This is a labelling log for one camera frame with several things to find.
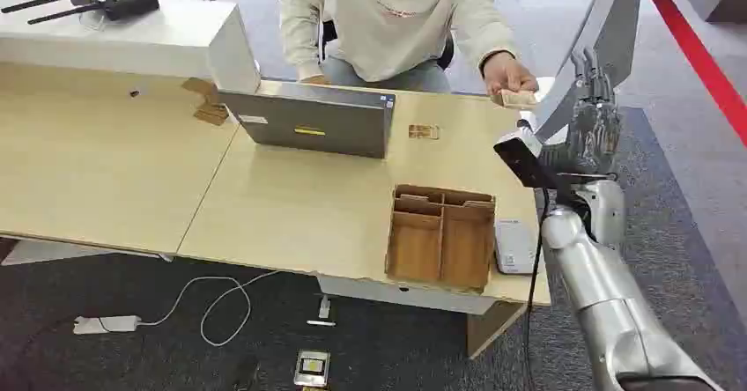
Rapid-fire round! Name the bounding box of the small white plug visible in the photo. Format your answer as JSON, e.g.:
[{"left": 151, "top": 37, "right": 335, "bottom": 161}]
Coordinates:
[{"left": 306, "top": 295, "right": 338, "bottom": 328}]

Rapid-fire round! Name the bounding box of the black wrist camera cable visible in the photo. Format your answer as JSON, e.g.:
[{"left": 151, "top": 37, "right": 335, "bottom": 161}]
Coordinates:
[{"left": 523, "top": 185, "right": 551, "bottom": 391}]

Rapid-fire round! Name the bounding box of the white charging cable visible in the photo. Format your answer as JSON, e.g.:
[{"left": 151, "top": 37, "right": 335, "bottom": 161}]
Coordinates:
[{"left": 98, "top": 269, "right": 283, "bottom": 349}]

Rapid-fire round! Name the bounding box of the person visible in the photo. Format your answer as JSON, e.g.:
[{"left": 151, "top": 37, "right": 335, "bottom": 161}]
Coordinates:
[{"left": 278, "top": 0, "right": 539, "bottom": 97}]

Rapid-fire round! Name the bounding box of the wooden card box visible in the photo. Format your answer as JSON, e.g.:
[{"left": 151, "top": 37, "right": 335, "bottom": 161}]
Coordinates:
[{"left": 384, "top": 183, "right": 498, "bottom": 292}]

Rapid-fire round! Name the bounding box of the white power adapter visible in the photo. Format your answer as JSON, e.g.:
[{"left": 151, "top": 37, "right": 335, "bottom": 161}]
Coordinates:
[{"left": 72, "top": 314, "right": 143, "bottom": 336}]

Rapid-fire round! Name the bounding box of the small silver device with screen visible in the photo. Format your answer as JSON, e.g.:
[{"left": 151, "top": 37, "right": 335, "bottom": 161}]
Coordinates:
[{"left": 292, "top": 349, "right": 332, "bottom": 389}]

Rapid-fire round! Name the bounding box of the white cabinet block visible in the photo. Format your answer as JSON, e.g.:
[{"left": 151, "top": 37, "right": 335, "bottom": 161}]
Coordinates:
[{"left": 0, "top": 0, "right": 262, "bottom": 95}]

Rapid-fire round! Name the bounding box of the white flat device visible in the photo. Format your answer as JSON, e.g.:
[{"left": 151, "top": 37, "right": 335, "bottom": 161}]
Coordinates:
[{"left": 494, "top": 218, "right": 542, "bottom": 277}]

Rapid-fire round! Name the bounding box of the tan printed card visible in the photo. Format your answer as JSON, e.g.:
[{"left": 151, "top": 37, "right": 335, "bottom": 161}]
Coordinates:
[
  {"left": 492, "top": 89, "right": 538, "bottom": 110},
  {"left": 407, "top": 123, "right": 440, "bottom": 141}
]

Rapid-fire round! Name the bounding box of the grey slanted panel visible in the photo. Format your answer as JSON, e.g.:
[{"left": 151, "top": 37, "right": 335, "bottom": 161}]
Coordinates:
[{"left": 532, "top": 0, "right": 671, "bottom": 144}]

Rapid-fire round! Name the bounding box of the grey laptop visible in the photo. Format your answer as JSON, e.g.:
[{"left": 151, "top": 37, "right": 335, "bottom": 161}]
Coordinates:
[{"left": 218, "top": 80, "right": 397, "bottom": 161}]

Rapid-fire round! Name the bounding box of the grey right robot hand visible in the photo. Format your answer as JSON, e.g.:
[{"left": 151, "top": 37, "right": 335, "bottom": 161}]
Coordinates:
[{"left": 539, "top": 48, "right": 624, "bottom": 177}]

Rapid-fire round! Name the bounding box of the brown tape patch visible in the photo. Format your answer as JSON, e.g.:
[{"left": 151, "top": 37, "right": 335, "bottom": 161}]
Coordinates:
[{"left": 180, "top": 77, "right": 231, "bottom": 128}]

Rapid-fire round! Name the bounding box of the person's left hand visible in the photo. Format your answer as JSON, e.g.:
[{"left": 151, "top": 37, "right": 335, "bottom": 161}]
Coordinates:
[{"left": 483, "top": 51, "right": 539, "bottom": 97}]

